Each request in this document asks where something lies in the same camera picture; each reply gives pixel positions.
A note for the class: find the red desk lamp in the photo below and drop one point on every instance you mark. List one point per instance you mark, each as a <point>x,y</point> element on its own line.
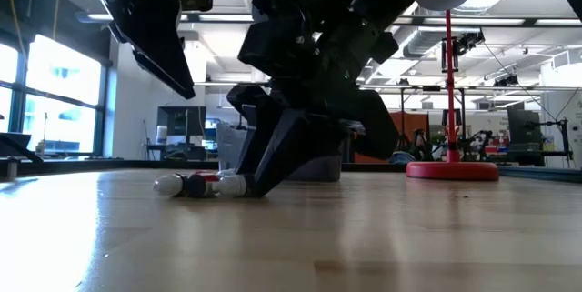
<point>452,171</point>

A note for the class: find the black computer monitor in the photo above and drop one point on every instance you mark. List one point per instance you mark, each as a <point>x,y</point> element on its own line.
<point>182,121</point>

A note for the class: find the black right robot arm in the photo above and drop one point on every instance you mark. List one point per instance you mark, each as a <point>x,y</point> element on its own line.
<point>364,19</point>

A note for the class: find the grey translucent plastic bin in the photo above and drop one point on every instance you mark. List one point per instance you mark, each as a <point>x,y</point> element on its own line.
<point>229,146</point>

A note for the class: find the small red food coloring bottle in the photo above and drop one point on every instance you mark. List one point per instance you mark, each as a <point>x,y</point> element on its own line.
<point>207,176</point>

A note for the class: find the dark desk with equipment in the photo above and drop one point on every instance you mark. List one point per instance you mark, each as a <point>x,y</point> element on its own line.
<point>182,152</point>

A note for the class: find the black metal table frame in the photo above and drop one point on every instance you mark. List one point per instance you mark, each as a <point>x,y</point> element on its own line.
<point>113,164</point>

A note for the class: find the long ceiling light strip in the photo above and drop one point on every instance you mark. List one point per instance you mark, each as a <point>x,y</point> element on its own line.
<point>559,23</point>
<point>482,22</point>
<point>100,17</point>
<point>225,17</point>

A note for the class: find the black background robot arm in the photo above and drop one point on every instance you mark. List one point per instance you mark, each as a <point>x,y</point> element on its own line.
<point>475,146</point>
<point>416,148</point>

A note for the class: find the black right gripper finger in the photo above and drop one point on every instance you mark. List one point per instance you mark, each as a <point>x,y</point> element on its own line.
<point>259,110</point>
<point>286,146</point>

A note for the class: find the black monitor on stand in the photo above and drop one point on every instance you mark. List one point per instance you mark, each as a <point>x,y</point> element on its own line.
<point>523,133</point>

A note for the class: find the black overhead rack frame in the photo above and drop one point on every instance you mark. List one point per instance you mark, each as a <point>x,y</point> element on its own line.
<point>432,87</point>

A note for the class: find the silver ventilation duct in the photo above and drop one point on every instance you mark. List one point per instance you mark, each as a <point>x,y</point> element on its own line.
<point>423,44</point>

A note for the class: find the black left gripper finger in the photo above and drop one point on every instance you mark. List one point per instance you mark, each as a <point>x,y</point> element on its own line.
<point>145,19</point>

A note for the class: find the dark slanted panel with post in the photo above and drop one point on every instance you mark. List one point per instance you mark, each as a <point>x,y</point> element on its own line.
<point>13,144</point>

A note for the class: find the orange room divider panel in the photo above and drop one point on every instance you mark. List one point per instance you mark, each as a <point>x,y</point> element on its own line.
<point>416,123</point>

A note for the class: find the large glass window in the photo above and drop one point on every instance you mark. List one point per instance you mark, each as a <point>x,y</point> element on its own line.
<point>63,69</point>

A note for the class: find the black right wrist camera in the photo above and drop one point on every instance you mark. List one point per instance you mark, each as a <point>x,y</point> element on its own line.
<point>273,46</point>

